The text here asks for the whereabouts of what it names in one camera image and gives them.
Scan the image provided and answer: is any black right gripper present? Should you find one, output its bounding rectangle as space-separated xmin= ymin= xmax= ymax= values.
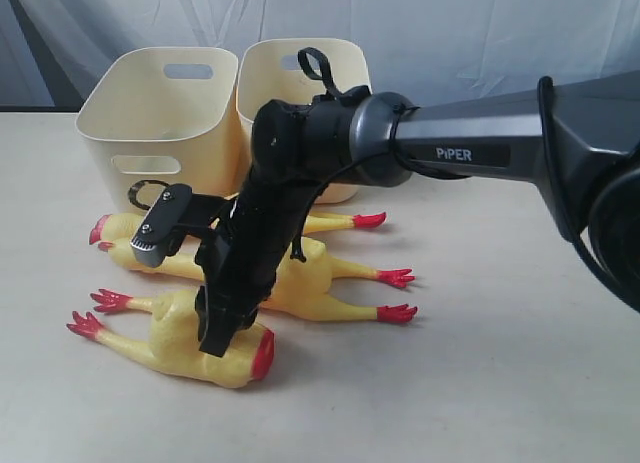
xmin=193 ymin=172 xmax=311 ymax=358

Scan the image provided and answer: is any headless rubber chicken body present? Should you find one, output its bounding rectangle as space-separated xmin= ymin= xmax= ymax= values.
xmin=66 ymin=288 xmax=276 ymax=389

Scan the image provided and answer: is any whole rubber chicken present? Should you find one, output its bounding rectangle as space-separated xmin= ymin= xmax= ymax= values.
xmin=89 ymin=211 xmax=387 ymax=245
xmin=98 ymin=237 xmax=418 ymax=324

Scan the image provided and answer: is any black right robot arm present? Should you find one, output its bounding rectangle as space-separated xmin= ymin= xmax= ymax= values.
xmin=196 ymin=71 xmax=639 ymax=356

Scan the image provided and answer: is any cream bin marked O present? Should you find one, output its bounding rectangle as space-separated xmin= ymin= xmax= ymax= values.
xmin=76 ymin=47 xmax=246 ymax=212

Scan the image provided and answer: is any cream bin marked X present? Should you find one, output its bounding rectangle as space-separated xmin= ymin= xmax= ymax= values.
xmin=236 ymin=37 xmax=371 ymax=182

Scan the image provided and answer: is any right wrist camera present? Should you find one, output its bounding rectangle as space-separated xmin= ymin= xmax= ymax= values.
xmin=130 ymin=183 xmax=193 ymax=268

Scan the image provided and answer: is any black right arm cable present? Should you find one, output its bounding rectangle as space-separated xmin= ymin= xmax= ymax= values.
xmin=284 ymin=47 xmax=431 ymax=264

